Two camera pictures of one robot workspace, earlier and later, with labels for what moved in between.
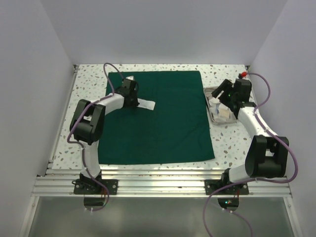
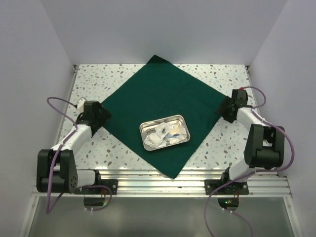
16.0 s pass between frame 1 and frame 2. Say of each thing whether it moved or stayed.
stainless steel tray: moved
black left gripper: moved
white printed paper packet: moved
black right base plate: stayed
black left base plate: stayed
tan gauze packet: moved
